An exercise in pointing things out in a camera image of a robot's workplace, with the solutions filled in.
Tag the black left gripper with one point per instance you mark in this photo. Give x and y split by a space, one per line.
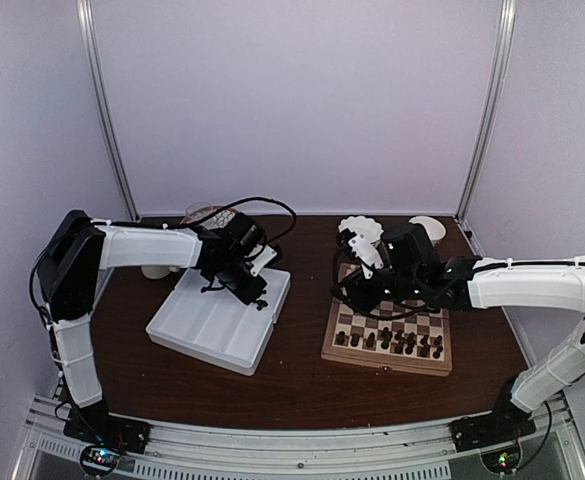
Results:
247 296

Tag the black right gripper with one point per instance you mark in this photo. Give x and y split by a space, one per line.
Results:
355 288

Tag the white plastic compartment tray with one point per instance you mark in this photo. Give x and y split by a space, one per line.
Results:
216 327

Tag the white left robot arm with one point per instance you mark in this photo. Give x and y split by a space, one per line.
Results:
73 265

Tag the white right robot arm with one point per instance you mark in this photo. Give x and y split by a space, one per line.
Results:
401 265

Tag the dark chess piece small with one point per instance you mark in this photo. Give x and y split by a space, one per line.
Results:
261 304

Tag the white scalloped bowl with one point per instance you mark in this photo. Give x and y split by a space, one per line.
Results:
362 226

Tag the wooden chessboard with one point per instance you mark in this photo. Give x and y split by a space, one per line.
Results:
394 317

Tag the patterned ceramic plate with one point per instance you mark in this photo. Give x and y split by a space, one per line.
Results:
219 220

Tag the cream round bowl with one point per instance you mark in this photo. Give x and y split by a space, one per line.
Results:
435 230

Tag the clear drinking glass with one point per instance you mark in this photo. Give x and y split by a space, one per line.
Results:
197 211

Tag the cream ribbed mug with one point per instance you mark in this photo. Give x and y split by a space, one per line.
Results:
158 272

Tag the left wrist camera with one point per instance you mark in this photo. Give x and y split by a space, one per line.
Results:
262 257

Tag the aluminium front rail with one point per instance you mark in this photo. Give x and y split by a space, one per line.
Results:
422 450

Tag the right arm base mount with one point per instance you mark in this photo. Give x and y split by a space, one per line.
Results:
505 422

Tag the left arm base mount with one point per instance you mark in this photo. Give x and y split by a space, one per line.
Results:
96 425

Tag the right aluminium frame post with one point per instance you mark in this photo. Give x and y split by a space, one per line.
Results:
497 78

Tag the aluminium frame post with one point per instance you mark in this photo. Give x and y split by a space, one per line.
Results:
497 78
105 117

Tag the left aluminium frame post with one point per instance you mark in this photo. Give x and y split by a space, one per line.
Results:
105 117

